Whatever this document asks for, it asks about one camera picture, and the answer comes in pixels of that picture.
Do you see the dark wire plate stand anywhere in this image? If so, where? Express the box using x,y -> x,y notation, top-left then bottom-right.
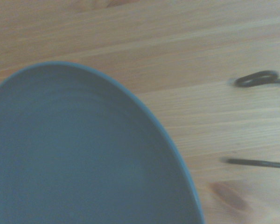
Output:
226,70 -> 280,169

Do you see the teal round plate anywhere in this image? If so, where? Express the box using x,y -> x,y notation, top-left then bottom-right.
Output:
0,61 -> 205,224

